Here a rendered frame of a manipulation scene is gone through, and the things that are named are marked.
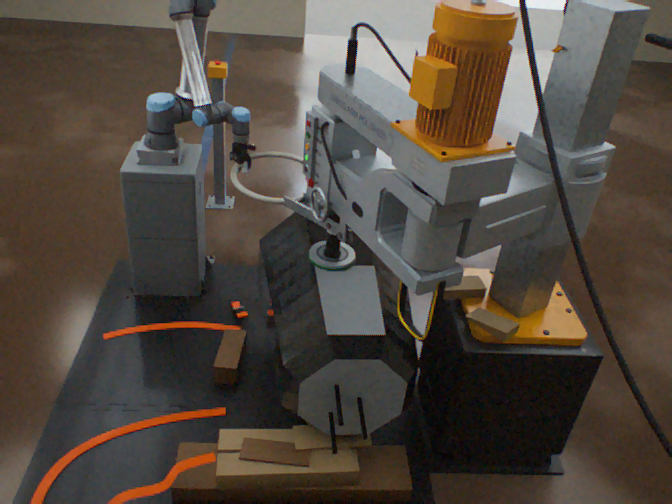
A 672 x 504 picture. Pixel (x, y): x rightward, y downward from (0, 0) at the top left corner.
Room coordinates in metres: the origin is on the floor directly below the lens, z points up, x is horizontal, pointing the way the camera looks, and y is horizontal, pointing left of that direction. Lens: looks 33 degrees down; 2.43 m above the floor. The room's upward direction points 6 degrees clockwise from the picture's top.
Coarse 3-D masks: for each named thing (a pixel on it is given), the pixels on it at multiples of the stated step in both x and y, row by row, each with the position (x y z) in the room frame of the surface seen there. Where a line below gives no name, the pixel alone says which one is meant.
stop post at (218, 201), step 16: (224, 64) 4.22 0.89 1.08; (224, 80) 4.25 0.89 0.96; (224, 96) 4.23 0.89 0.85; (224, 128) 4.21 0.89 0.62; (224, 144) 4.19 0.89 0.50; (224, 160) 4.18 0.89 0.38; (224, 176) 4.18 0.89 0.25; (224, 192) 4.18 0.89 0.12; (208, 208) 4.10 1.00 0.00; (224, 208) 4.12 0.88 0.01
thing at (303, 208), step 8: (304, 192) 2.82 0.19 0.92; (288, 200) 2.70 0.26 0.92; (296, 208) 2.62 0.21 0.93; (304, 208) 2.55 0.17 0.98; (304, 216) 2.55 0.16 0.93; (312, 216) 2.48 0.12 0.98; (320, 216) 2.41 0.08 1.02; (320, 224) 2.41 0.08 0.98; (328, 224) 2.33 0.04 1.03; (336, 224) 2.29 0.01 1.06; (336, 232) 2.28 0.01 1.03; (352, 232) 2.22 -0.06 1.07; (352, 240) 2.19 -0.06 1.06
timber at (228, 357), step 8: (224, 336) 2.55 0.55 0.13; (232, 336) 2.55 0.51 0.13; (240, 336) 2.56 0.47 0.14; (224, 344) 2.48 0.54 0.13; (232, 344) 2.49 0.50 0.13; (240, 344) 2.50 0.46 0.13; (224, 352) 2.42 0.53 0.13; (232, 352) 2.43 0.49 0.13; (240, 352) 2.44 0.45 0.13; (216, 360) 2.36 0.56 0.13; (224, 360) 2.36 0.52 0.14; (232, 360) 2.37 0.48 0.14; (240, 360) 2.42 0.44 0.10; (216, 368) 2.32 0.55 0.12; (224, 368) 2.32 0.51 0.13; (232, 368) 2.32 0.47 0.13; (240, 368) 2.42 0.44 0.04; (216, 376) 2.32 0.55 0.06; (224, 376) 2.32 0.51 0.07; (232, 376) 2.32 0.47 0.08; (232, 384) 2.32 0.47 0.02
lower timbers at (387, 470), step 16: (192, 448) 1.82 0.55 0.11; (208, 448) 1.83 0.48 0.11; (352, 448) 1.91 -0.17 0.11; (368, 448) 1.92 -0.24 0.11; (384, 448) 1.93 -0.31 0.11; (400, 448) 1.94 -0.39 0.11; (208, 464) 1.74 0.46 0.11; (368, 464) 1.83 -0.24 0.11; (384, 464) 1.84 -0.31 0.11; (400, 464) 1.85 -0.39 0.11; (176, 480) 1.65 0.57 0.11; (192, 480) 1.66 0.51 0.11; (208, 480) 1.66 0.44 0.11; (368, 480) 1.75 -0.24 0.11; (384, 480) 1.75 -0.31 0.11; (400, 480) 1.76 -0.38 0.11; (176, 496) 1.61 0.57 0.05; (192, 496) 1.62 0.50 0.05; (208, 496) 1.63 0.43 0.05; (224, 496) 1.63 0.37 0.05; (240, 496) 1.64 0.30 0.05; (256, 496) 1.65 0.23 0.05; (272, 496) 1.66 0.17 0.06; (288, 496) 1.66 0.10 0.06; (304, 496) 1.67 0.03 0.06; (320, 496) 1.68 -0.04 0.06; (336, 496) 1.69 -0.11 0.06; (352, 496) 1.69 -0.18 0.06; (368, 496) 1.70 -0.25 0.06; (384, 496) 1.71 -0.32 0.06; (400, 496) 1.72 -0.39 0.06
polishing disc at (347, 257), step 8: (312, 248) 2.44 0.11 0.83; (320, 248) 2.45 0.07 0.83; (344, 248) 2.47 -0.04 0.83; (312, 256) 2.37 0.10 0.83; (320, 256) 2.38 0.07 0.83; (344, 256) 2.40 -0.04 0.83; (352, 256) 2.41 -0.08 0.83; (320, 264) 2.32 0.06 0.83; (328, 264) 2.32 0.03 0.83; (336, 264) 2.33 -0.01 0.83; (344, 264) 2.33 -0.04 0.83
